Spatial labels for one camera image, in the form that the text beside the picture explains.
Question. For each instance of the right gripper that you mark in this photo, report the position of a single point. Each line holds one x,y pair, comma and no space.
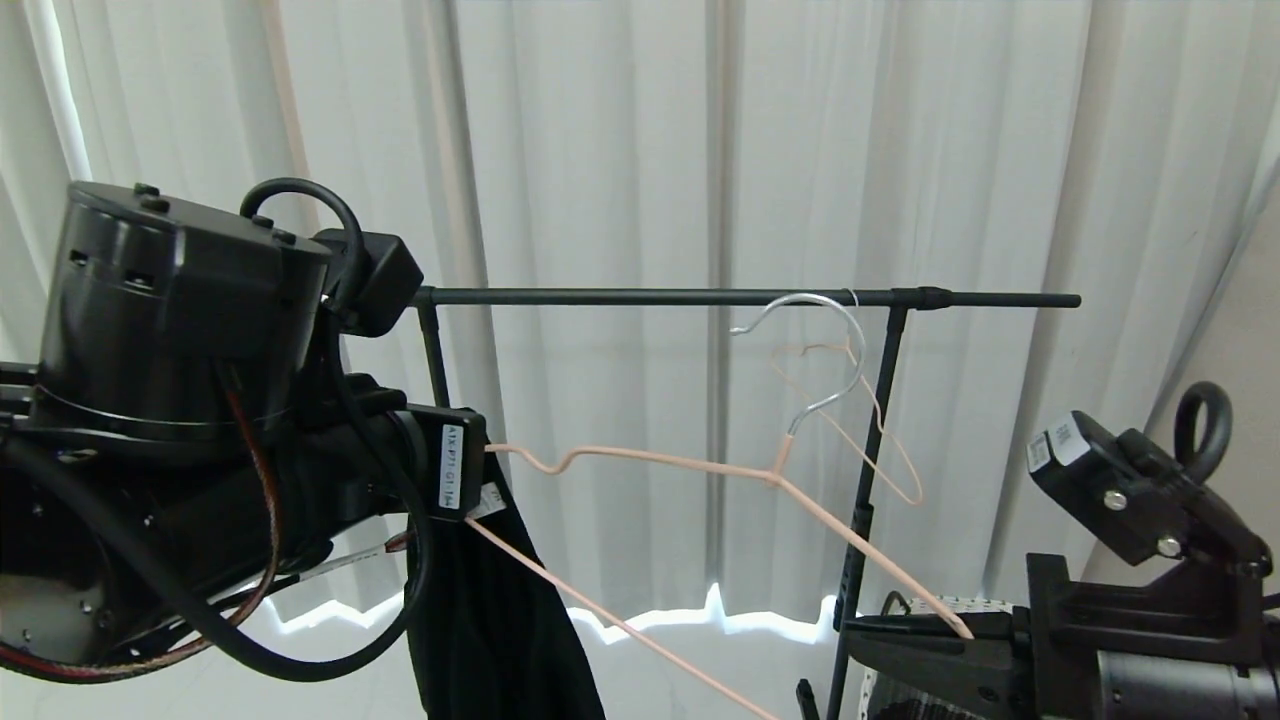
1060,650

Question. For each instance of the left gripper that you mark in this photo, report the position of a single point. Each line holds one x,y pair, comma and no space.
452,470

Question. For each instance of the pink clothes hanger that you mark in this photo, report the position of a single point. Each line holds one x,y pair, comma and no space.
917,487
870,556

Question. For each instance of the black garment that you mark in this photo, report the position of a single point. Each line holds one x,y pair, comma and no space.
500,640

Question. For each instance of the white laundry basket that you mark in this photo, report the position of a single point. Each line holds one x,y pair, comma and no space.
970,604

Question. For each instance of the black clothes rack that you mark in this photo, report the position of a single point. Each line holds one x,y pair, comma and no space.
650,296

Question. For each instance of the white curtain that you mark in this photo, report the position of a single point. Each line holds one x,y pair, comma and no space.
620,150

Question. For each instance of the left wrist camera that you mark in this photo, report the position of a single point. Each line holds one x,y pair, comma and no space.
385,280

